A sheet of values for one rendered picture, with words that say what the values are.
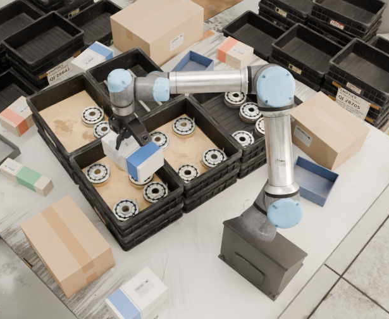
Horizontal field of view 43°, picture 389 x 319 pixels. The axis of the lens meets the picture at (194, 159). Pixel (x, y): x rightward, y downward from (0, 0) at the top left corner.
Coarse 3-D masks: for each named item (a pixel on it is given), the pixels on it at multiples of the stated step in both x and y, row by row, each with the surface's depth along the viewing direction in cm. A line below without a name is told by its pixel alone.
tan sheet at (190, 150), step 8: (160, 128) 226; (168, 128) 226; (192, 136) 223; (200, 136) 223; (176, 144) 220; (184, 144) 220; (192, 144) 221; (200, 144) 221; (208, 144) 221; (168, 152) 218; (176, 152) 218; (184, 152) 218; (192, 152) 218; (200, 152) 218; (168, 160) 215; (176, 160) 215; (184, 160) 215; (192, 160) 215; (200, 160) 216; (176, 168) 213; (200, 168) 213
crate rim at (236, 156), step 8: (184, 96) 224; (168, 104) 221; (192, 104) 222; (160, 112) 219; (200, 112) 219; (144, 120) 216; (208, 120) 216; (216, 128) 214; (224, 136) 211; (232, 144) 209; (240, 152) 206; (224, 160) 203; (232, 160) 205; (216, 168) 201; (176, 176) 198; (200, 176) 199; (208, 176) 201; (184, 184) 196; (192, 184) 197
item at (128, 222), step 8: (96, 144) 207; (80, 152) 204; (72, 160) 202; (80, 168) 200; (168, 168) 200; (80, 176) 199; (88, 184) 195; (96, 192) 194; (176, 192) 194; (160, 200) 191; (168, 200) 194; (104, 208) 190; (152, 208) 190; (112, 216) 187; (136, 216) 187; (120, 224) 185; (128, 224) 187
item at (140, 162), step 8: (104, 136) 183; (112, 136) 183; (104, 144) 184; (128, 144) 181; (136, 144) 181; (152, 144) 181; (104, 152) 188; (112, 152) 183; (128, 152) 179; (136, 152) 179; (144, 152) 179; (152, 152) 179; (160, 152) 179; (120, 160) 182; (128, 160) 177; (136, 160) 177; (144, 160) 177; (152, 160) 179; (160, 160) 183; (128, 168) 181; (136, 168) 176; (144, 168) 177; (152, 168) 182; (136, 176) 181; (144, 176) 181
